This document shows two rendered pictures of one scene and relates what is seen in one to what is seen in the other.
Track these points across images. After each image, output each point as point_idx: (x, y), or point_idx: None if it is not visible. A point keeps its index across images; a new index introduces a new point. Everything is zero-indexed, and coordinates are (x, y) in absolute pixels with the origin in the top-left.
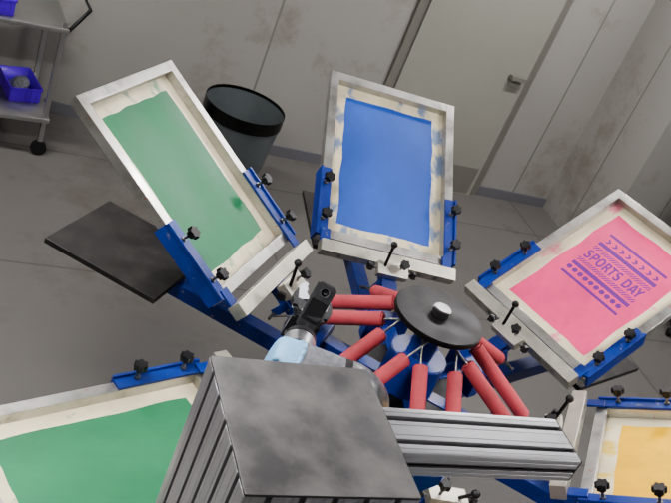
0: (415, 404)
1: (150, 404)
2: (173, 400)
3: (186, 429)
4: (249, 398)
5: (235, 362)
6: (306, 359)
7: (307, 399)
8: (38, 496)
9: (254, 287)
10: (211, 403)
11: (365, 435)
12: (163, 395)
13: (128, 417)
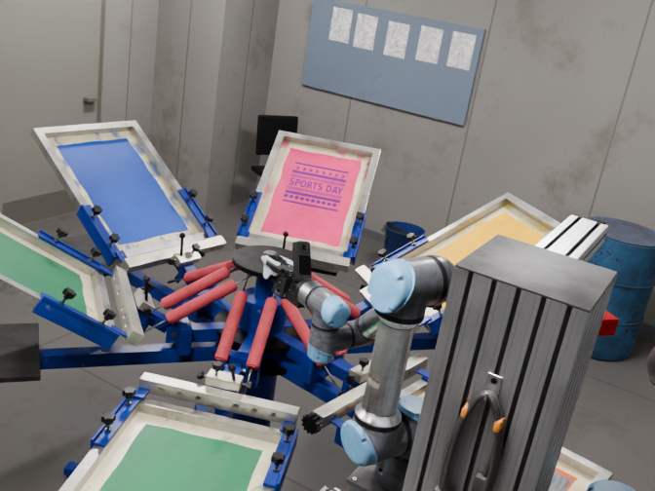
0: (301, 326)
1: (131, 443)
2: (141, 431)
3: (446, 331)
4: (504, 273)
5: (467, 261)
6: (414, 266)
7: (516, 259)
8: None
9: (129, 315)
10: (482, 291)
11: (557, 260)
12: (131, 433)
13: (128, 462)
